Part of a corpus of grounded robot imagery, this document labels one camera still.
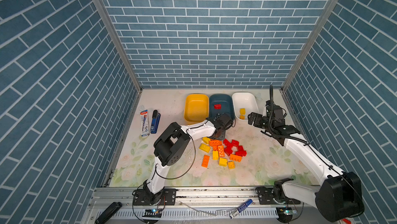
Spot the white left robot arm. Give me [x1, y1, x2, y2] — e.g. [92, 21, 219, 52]
[132, 113, 233, 206]

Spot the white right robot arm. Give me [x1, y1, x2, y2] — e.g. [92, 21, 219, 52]
[248, 100, 365, 222]

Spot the teal plastic bin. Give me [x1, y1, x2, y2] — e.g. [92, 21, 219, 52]
[209, 94, 235, 120]

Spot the red brick cluster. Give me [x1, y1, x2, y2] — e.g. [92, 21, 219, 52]
[223, 139, 247, 157]

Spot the orange two by four brick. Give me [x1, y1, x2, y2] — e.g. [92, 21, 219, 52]
[218, 145, 225, 157]

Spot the yellow plastic bin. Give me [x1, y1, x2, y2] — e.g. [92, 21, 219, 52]
[184, 94, 209, 124]

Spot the yellow curved brick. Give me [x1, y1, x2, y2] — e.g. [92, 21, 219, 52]
[199, 143, 211, 153]

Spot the white plastic bin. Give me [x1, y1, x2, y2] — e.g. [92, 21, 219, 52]
[232, 92, 259, 124]

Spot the orange brick lying apart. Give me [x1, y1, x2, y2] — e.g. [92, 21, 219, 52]
[201, 155, 210, 168]

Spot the blue stapler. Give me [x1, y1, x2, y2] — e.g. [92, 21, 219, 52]
[151, 110, 161, 134]

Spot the marker pen package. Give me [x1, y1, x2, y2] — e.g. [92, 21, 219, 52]
[140, 110, 150, 137]

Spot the blue marker pen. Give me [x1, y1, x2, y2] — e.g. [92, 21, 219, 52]
[229, 199, 253, 219]

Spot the black stapler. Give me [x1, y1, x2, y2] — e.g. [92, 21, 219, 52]
[95, 202, 123, 224]

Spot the aluminium front rail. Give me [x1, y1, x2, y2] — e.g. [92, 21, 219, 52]
[82, 186, 327, 224]

